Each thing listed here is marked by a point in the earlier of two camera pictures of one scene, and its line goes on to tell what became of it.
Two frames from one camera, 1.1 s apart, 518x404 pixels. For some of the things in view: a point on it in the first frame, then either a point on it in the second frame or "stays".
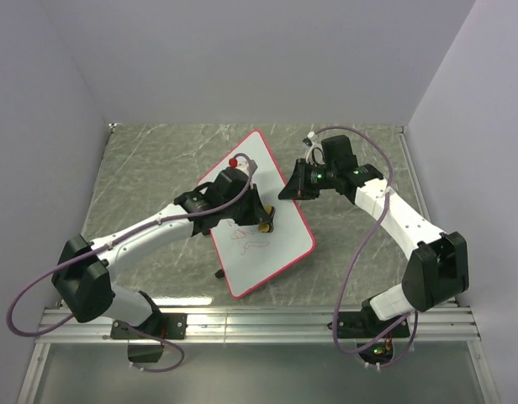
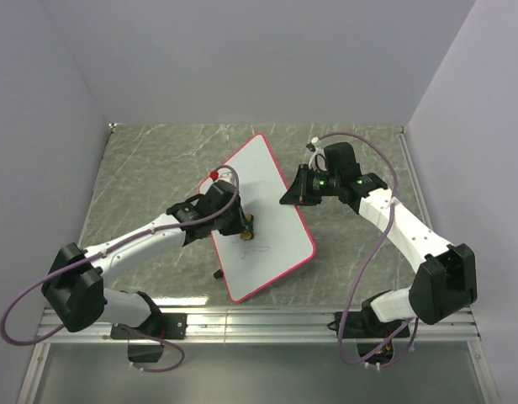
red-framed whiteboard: x=248 y=257 stays
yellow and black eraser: x=267 y=226 → x=248 y=235
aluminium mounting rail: x=453 y=323 stays
